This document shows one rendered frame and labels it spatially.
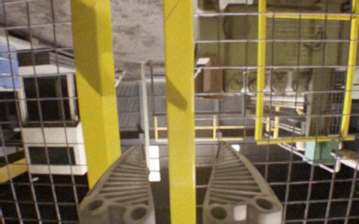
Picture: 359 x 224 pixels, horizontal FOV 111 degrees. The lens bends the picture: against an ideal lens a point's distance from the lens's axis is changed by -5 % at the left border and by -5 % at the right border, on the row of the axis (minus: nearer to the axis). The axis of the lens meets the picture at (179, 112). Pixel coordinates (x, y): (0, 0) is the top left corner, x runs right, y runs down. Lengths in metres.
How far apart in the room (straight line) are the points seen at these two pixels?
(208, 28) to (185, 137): 2.02
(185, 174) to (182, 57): 0.21
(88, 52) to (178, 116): 0.19
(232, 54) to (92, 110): 2.02
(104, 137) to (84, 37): 0.18
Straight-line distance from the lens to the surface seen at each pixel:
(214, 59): 1.95
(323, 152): 2.83
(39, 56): 4.84
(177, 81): 0.23
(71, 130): 8.10
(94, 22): 0.30
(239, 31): 2.24
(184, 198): 0.30
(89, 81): 0.28
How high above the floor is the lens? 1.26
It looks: 7 degrees up
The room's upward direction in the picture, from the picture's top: 178 degrees clockwise
